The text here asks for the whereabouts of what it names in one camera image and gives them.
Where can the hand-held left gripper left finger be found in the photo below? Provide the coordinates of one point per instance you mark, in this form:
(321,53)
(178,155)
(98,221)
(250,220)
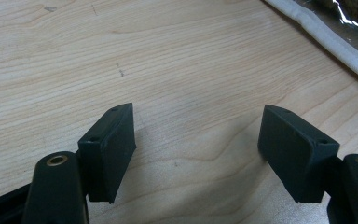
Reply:
(110,158)

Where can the clear bag with white trim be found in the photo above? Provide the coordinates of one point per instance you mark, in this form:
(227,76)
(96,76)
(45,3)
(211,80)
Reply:
(323,36)

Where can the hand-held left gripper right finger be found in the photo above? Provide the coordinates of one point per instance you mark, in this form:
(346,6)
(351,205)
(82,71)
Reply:
(295,155)

